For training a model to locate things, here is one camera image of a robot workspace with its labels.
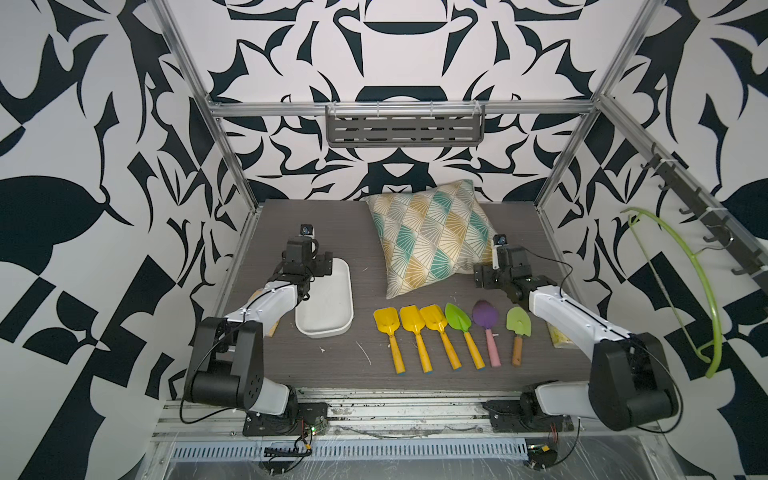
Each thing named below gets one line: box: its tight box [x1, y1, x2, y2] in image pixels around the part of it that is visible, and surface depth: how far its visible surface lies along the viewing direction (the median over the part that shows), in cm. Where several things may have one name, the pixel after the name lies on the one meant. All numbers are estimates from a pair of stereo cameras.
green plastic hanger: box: [620, 207, 723, 379], surface depth 62 cm
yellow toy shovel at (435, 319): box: [419, 304, 462, 370], surface depth 90 cm
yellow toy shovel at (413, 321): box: [399, 305, 433, 374], surface depth 90 cm
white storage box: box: [295, 257, 354, 339], surface depth 93 cm
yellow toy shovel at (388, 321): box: [374, 307, 406, 374], surface depth 91 cm
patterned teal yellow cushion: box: [365, 180, 497, 299], surface depth 93 cm
